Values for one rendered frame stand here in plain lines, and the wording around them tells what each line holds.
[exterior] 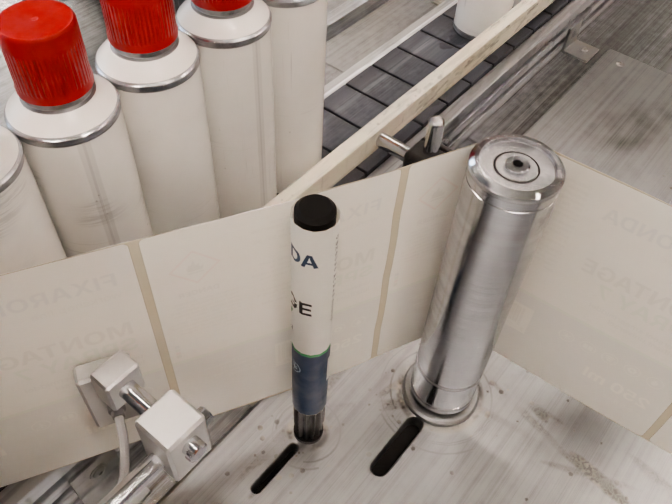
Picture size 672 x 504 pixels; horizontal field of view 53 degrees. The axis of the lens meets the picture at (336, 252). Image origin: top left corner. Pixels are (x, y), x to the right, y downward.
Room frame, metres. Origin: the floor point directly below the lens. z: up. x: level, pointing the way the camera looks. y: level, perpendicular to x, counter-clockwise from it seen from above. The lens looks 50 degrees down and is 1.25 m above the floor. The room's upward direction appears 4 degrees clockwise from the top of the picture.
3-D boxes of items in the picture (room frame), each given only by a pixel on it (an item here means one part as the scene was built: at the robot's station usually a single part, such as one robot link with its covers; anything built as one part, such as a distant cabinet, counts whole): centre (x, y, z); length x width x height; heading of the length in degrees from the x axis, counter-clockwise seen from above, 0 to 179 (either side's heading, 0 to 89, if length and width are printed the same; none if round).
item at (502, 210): (0.20, -0.07, 0.97); 0.05 x 0.05 x 0.19
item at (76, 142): (0.25, 0.13, 0.98); 0.05 x 0.05 x 0.20
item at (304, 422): (0.17, 0.01, 0.97); 0.02 x 0.02 x 0.19
